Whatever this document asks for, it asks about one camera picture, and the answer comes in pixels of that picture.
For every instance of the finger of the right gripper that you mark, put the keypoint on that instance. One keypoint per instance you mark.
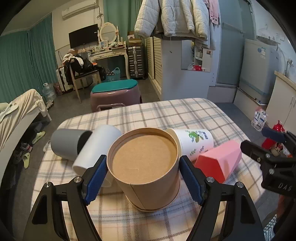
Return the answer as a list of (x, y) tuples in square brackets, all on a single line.
[(274, 135), (254, 151)]

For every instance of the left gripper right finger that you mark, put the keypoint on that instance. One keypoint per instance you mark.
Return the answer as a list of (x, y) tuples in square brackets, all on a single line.
[(241, 220)]

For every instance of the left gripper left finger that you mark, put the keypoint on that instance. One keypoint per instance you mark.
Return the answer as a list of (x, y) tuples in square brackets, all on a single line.
[(46, 220)]

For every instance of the brown kraft paper cup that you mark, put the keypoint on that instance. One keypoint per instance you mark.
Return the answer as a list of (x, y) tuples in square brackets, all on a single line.
[(144, 163)]

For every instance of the pink faceted cup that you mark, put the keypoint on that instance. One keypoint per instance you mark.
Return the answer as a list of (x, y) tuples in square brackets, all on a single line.
[(220, 161)]

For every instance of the white cup with green print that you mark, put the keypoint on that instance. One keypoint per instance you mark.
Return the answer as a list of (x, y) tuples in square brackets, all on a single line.
[(192, 143)]

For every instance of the person's right hand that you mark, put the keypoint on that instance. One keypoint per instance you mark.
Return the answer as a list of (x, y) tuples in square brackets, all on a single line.
[(284, 204)]

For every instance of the red bottle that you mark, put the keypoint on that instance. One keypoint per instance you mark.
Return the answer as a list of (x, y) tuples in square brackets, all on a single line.
[(268, 143)]

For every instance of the plastic package on floor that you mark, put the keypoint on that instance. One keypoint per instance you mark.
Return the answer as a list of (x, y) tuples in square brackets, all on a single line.
[(259, 119)]

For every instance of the green slipper near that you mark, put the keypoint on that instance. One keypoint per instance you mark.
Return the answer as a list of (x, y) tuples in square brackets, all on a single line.
[(26, 160)]

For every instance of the green slipper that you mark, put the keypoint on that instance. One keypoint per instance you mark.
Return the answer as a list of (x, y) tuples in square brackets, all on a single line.
[(38, 137), (26, 160)]

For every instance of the sneaker under bed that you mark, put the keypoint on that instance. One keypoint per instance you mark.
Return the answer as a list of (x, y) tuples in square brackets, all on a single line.
[(20, 151)]

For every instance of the white washing machine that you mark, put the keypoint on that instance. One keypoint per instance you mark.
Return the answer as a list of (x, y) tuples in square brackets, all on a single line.
[(257, 78)]

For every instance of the green slipper far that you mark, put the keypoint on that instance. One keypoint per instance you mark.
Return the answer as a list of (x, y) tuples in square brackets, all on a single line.
[(38, 137)]

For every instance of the white wardrobe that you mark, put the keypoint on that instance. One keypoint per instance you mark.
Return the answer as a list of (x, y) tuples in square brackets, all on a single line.
[(168, 62)]

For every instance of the bed with beige sheet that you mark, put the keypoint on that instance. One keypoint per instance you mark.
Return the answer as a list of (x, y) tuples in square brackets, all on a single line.
[(15, 120)]

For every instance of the large water bottle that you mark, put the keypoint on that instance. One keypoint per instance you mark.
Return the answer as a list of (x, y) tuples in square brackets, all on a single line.
[(49, 91)]

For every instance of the pink towel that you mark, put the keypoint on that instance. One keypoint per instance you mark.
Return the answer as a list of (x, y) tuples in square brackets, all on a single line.
[(213, 7)]

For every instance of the white puffer jacket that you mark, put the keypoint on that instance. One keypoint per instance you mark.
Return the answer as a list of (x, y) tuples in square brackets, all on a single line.
[(183, 19)]

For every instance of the purple stool with teal cushion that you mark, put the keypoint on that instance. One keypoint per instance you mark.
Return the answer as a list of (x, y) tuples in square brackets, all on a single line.
[(117, 93)]

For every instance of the black drawer cabinet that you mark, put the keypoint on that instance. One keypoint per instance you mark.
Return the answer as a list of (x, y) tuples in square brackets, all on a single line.
[(136, 62)]

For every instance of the white suitcase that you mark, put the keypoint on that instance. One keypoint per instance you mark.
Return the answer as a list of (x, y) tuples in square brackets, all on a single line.
[(64, 86)]

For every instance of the wooden chair with clothes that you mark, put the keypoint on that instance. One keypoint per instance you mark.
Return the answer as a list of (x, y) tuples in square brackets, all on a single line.
[(76, 67)]

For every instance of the teal basket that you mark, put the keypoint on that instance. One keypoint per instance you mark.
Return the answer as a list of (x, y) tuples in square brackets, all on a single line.
[(113, 75)]

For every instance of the green curtain left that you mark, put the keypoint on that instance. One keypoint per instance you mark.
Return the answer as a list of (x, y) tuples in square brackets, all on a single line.
[(28, 60)]

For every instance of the white dressing table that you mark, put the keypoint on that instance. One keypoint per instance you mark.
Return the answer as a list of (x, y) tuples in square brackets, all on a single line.
[(111, 54)]

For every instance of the green curtain behind mirror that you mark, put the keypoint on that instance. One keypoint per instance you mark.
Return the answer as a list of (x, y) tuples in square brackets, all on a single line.
[(122, 13)]

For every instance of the oval vanity mirror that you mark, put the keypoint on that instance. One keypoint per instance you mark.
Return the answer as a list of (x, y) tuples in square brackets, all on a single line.
[(108, 32)]

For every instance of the black television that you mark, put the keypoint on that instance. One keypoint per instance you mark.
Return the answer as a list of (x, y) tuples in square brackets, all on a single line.
[(83, 36)]

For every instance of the white air conditioner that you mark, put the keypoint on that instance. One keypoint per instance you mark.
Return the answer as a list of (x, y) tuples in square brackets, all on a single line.
[(78, 8)]

